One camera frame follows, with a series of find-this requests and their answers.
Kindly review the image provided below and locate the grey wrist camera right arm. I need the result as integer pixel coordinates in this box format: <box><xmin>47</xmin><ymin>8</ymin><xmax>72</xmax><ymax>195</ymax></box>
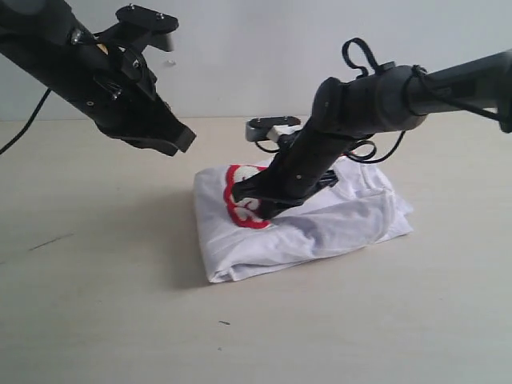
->
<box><xmin>245</xmin><ymin>116</ymin><xmax>302</xmax><ymax>142</ymax></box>

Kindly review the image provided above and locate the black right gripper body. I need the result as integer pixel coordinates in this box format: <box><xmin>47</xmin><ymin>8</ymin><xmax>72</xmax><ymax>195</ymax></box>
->
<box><xmin>262</xmin><ymin>127</ymin><xmax>352</xmax><ymax>204</ymax></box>

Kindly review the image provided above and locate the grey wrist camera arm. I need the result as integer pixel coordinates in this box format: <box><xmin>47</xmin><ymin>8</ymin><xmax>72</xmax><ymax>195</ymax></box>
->
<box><xmin>115</xmin><ymin>4</ymin><xmax>179</xmax><ymax>52</ymax></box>
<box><xmin>245</xmin><ymin>116</ymin><xmax>302</xmax><ymax>142</ymax></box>

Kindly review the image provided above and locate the white t-shirt red lettering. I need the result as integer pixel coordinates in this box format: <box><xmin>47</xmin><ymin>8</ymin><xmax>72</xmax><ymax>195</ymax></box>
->
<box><xmin>194</xmin><ymin>158</ymin><xmax>413</xmax><ymax>283</ymax></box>

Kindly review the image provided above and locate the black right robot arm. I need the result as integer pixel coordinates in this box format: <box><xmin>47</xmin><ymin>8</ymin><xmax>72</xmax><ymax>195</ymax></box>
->
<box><xmin>231</xmin><ymin>51</ymin><xmax>511</xmax><ymax>219</ymax></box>

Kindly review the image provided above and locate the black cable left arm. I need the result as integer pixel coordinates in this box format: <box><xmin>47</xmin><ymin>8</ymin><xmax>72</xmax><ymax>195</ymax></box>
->
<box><xmin>0</xmin><ymin>90</ymin><xmax>51</xmax><ymax>155</ymax></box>

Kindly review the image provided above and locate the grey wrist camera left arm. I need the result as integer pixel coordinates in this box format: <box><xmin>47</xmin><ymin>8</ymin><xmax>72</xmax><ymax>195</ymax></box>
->
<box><xmin>115</xmin><ymin>4</ymin><xmax>179</xmax><ymax>52</ymax></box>

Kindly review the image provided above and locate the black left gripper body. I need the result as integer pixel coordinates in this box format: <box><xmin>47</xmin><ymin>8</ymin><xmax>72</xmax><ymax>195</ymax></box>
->
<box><xmin>67</xmin><ymin>39</ymin><xmax>177</xmax><ymax>141</ymax></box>

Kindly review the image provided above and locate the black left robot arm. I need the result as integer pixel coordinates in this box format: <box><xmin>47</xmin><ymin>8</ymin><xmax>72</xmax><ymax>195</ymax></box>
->
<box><xmin>1</xmin><ymin>1</ymin><xmax>196</xmax><ymax>156</ymax></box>

